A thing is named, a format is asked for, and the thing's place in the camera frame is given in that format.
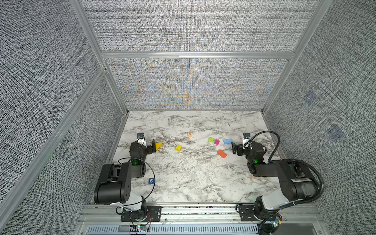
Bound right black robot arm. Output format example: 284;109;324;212
231;141;324;220

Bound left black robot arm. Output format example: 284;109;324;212
94;139;162;223

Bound yellow wedge block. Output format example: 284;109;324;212
156;142;163;150

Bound light blue flat block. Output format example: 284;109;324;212
223;139;233;145

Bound red-orange flat block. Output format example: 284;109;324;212
217;150;227;159

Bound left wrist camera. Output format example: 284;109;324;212
137;133;145;145

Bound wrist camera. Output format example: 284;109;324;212
242;133;251;146
137;133;145;145

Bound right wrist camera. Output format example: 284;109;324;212
242;133;251;146

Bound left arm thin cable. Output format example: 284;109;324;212
116;157;156;215

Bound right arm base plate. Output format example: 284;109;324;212
235;204;281;221

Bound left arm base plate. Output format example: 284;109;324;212
120;206;162;223

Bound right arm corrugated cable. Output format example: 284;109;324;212
248;130;324;205

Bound aluminium front rail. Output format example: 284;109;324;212
73;203;329;235

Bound aluminium enclosure frame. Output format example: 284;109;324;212
0;0;334;218

